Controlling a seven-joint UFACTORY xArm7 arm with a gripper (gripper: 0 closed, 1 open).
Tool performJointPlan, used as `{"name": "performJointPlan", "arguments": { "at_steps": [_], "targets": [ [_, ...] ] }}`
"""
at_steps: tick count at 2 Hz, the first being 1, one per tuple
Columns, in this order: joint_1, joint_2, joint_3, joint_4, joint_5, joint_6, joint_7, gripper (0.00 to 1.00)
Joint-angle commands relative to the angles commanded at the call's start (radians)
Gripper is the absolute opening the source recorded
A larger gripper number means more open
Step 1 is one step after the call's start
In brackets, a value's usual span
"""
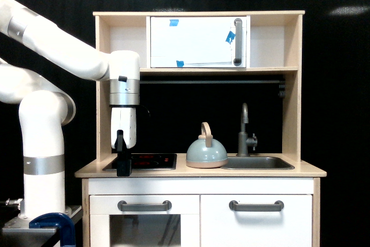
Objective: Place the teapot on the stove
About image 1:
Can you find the white oven door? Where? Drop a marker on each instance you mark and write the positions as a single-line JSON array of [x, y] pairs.
[[177, 227]]

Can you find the grey oven door handle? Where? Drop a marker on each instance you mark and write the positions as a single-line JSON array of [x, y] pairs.
[[162, 207]]

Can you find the black toy stove top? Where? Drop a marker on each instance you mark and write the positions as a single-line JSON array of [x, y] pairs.
[[153, 161]]

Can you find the grey toy sink basin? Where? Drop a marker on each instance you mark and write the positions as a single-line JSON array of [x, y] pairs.
[[257, 163]]

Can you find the grey toy faucet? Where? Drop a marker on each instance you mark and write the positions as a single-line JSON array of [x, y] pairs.
[[244, 141]]

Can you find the wooden toy kitchen frame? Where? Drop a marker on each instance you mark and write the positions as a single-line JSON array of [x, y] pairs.
[[113, 29]]

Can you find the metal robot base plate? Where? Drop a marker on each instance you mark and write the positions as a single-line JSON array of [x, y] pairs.
[[19, 224]]

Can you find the white cabinet door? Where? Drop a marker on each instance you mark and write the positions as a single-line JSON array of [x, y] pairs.
[[221, 226]]

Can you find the blue tape piece top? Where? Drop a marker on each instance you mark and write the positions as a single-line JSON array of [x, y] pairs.
[[173, 22]]

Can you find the blue toy teapot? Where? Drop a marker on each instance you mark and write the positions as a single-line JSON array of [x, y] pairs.
[[206, 152]]

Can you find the blue tape piece bottom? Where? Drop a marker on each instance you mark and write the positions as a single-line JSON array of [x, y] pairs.
[[179, 64]]

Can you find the grey cabinet door handle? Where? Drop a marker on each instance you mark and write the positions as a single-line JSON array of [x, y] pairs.
[[277, 206]]

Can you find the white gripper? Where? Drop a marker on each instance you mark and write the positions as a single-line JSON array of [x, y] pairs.
[[123, 137]]

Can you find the grey hanging rail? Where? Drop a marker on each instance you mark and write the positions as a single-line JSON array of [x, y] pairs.
[[213, 82]]

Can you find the grey microwave door handle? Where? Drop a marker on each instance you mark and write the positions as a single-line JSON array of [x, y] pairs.
[[238, 42]]

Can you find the blue c-clamp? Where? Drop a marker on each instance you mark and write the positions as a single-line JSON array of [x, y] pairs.
[[57, 224]]

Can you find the white microwave door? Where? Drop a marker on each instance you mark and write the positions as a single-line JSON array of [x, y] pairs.
[[197, 41]]

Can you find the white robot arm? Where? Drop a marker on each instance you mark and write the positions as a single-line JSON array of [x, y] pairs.
[[44, 108]]

